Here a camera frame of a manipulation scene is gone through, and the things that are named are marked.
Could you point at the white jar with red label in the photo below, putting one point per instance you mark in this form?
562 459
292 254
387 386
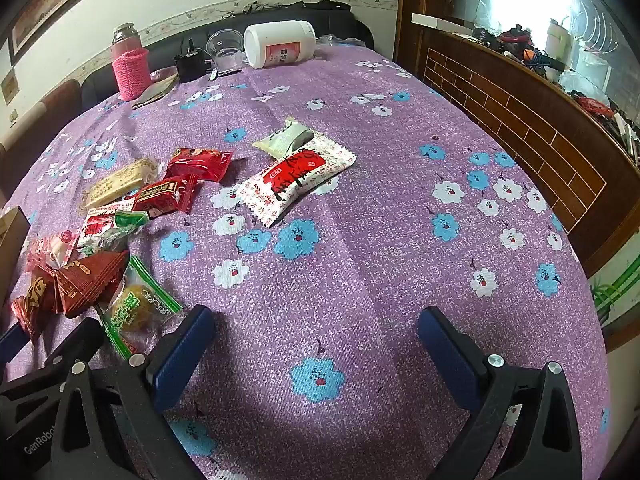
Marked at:
280 42

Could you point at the brown paper envelope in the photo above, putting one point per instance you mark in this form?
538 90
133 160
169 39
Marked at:
155 92

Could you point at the clear plastic cup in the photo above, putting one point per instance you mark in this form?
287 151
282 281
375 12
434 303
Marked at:
225 50

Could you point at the brown red triangular snack packet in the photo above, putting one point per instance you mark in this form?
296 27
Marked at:
87 282

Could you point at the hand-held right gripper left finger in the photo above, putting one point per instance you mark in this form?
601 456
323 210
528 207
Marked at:
182 360

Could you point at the dark red snack packet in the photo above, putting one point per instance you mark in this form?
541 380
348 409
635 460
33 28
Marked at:
35 305

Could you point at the white red green snack packet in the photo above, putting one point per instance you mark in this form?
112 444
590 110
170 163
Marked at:
107 225

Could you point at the green bamboo wall sticker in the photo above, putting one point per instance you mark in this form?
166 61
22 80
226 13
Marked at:
612 290

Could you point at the wooden cabinet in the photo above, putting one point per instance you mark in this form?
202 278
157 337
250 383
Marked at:
525 125

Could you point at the wall socket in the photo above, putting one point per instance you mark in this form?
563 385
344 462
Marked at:
13 118

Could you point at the flat white box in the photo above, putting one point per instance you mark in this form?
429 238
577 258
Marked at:
435 21

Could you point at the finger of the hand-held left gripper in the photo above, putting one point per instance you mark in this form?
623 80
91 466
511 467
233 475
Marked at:
80 340
9 342

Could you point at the cardboard box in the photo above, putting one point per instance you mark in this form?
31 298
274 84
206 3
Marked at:
12 245

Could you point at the purple floral tablecloth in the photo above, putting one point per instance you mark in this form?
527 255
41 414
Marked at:
350 270

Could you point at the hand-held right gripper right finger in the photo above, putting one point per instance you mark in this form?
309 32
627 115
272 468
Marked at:
445 355

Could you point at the red round object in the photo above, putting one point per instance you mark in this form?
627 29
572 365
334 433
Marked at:
515 37

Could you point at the clear plastic bag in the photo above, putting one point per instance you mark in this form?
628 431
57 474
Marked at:
332 40

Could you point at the plain red snack packet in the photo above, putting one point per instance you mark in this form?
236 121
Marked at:
200 164

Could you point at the red snack packet brown picture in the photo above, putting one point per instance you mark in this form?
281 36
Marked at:
165 195

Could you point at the small wall picture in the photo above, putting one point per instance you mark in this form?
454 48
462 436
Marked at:
9 89

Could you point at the pink snack packet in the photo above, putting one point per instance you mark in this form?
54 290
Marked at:
52 250

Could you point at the beige snack bar packet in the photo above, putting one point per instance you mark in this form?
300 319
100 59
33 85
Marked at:
117 180

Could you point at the small black box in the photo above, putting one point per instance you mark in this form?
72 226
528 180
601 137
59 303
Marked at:
192 67

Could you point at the dark sofa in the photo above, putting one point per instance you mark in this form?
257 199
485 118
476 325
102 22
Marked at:
165 47

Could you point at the white kettle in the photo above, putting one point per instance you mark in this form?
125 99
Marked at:
557 45

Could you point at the clear green cake packet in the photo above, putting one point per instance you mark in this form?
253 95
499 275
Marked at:
135 310

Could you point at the brown chair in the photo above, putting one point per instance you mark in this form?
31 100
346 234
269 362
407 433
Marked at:
45 125

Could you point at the red flat object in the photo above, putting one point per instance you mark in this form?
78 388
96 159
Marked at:
595 105

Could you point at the pink bottle with knitted sleeve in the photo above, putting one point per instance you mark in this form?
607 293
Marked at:
131 75

